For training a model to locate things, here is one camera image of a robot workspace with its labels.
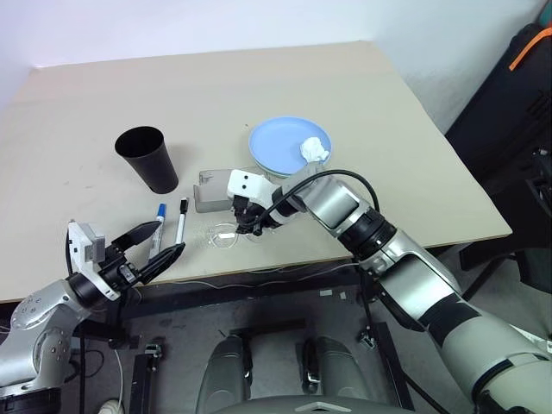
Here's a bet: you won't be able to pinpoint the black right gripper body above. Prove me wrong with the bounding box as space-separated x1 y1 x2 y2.
231 194 277 236

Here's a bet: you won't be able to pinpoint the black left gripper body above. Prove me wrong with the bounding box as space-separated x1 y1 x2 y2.
99 241 143 289

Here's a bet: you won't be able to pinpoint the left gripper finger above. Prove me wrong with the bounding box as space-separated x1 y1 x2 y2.
110 220 162 254
134 242 187 285

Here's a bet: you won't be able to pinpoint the clear frame glasses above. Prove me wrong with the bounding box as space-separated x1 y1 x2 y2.
205 220 264 251

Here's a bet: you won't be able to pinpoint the blue capped whiteboard marker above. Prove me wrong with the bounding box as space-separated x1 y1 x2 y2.
148 202 169 259

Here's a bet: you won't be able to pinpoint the grey glasses case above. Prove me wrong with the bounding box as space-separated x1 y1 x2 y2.
192 168 238 215

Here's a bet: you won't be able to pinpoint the black plastic cup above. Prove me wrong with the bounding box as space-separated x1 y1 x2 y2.
114 125 180 195

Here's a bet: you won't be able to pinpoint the large black equipment case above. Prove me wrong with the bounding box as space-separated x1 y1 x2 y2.
443 21 552 298

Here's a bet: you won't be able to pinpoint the black capped whiteboard marker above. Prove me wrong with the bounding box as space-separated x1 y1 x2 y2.
173 197 191 247

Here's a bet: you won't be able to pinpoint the light blue plate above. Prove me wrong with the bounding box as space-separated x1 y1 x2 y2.
248 116 334 176

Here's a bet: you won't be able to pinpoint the crumpled white tissue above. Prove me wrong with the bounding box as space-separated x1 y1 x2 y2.
298 136 331 165

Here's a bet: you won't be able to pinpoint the flat black floor bar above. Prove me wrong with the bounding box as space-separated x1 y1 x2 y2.
228 318 307 340

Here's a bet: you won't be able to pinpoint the black floor stand bar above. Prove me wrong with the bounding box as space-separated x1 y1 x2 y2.
357 321 415 411
129 342 167 414

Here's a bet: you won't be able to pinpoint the grey rounded foot shell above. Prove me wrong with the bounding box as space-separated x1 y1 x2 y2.
196 334 251 414
301 336 376 402

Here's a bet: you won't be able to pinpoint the grey robot torso front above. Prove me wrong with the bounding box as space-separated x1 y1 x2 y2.
210 394 415 414

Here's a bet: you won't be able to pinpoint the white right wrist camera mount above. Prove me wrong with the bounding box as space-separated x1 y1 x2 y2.
227 169 281 204

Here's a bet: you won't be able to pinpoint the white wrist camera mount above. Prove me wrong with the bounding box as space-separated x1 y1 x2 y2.
66 220 108 277
227 169 281 204

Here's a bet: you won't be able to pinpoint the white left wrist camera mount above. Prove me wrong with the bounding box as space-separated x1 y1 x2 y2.
66 220 108 277

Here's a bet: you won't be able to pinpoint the thin white wires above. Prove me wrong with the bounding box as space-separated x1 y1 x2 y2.
137 262 359 294

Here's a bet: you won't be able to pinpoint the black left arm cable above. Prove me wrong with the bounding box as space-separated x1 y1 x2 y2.
64 222 74 277

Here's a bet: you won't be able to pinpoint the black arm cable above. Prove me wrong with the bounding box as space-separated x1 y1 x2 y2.
64 222 74 277
254 169 381 229

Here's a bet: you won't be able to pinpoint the black table frame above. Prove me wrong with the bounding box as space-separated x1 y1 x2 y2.
81 243 458 346

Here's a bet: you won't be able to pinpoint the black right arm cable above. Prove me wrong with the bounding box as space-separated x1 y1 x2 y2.
254 169 381 229

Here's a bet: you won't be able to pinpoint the white floor cable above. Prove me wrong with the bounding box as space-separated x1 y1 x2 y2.
112 347 126 409

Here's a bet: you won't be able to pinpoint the thin black hanging cable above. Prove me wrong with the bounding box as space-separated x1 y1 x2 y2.
405 374 445 414

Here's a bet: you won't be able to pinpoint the black metal frame equipment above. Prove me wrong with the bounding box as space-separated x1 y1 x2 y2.
524 146 552 216

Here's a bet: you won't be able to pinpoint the orange strap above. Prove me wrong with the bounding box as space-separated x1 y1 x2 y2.
508 28 552 72

